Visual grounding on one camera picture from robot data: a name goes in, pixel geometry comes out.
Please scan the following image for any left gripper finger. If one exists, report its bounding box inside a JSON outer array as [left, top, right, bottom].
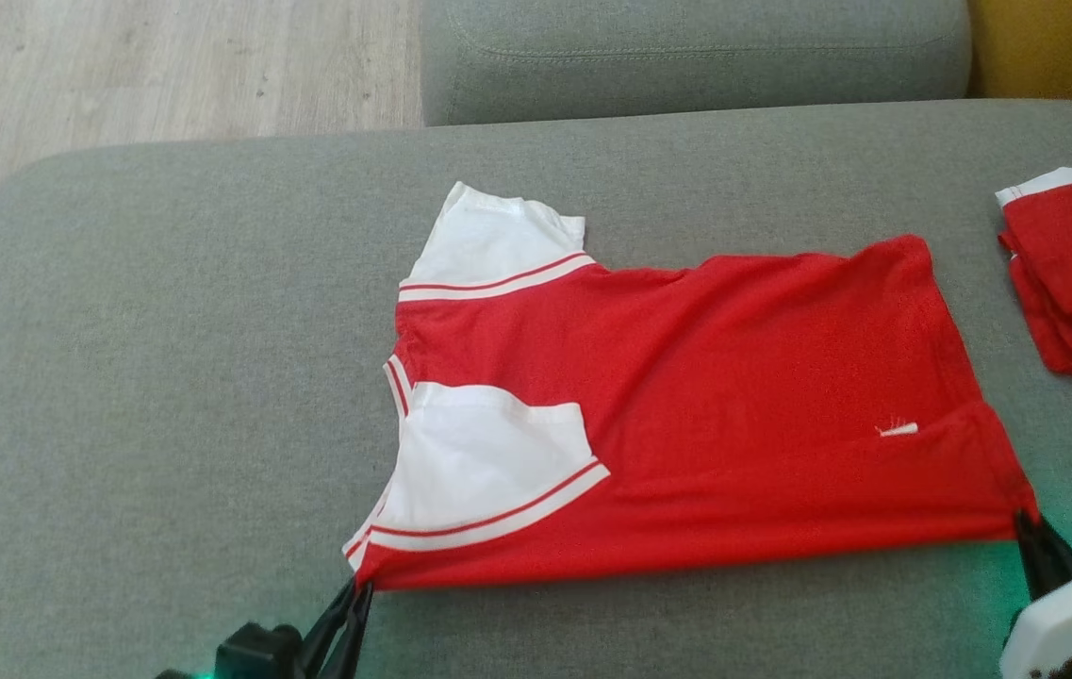
[[300, 583, 357, 675], [321, 583, 374, 679]]

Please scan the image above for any large grey sofa seat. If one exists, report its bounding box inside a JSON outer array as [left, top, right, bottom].
[[0, 99, 1072, 679]]

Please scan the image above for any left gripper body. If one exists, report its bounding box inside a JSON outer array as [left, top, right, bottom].
[[215, 622, 310, 679]]

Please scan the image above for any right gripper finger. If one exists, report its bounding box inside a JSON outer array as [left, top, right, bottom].
[[1013, 509, 1072, 602]]

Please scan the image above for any yellow sofa cushion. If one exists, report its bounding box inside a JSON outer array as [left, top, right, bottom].
[[966, 0, 1072, 109]]

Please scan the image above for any grey sofa seat cushion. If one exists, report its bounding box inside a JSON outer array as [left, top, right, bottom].
[[420, 0, 972, 126]]

